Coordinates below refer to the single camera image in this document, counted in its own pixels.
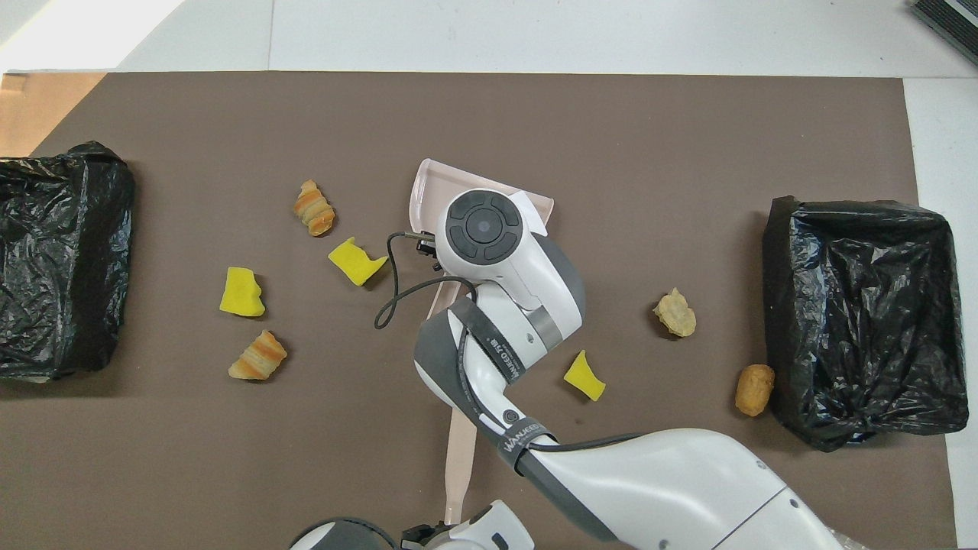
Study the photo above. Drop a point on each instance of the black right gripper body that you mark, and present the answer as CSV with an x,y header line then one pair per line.
x,y
426,244

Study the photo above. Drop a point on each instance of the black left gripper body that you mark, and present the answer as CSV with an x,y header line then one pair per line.
x,y
420,533

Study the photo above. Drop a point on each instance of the beige plastic dustpan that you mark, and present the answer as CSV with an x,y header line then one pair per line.
x,y
435,191

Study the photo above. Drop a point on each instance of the notched yellow sponge piece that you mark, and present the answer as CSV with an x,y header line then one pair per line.
x,y
353,262

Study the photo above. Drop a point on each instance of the beige brush black bristles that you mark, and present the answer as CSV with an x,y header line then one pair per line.
x,y
460,458

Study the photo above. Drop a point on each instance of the golden croissant piece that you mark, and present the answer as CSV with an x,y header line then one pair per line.
x,y
314,208
258,357

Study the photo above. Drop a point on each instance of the yellow sponge block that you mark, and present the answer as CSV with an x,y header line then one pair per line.
x,y
242,293

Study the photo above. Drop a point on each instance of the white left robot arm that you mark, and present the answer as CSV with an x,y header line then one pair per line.
x,y
497,527

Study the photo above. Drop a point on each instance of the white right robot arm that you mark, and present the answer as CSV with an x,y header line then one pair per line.
x,y
688,489

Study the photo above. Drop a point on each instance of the black bag lined bin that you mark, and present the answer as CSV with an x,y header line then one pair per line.
x,y
53,260
863,321

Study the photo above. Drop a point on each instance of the brown paper table mat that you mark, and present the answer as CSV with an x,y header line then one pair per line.
x,y
229,458

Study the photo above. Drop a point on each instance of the small yellow sponge wedge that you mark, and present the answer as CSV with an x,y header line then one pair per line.
x,y
584,376

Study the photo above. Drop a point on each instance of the pale bread chunk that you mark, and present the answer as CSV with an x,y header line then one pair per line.
x,y
675,313

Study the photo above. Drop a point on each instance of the brown fried nugget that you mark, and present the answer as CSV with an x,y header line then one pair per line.
x,y
755,389

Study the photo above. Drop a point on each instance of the dark ribbed object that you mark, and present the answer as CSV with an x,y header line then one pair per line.
x,y
951,21

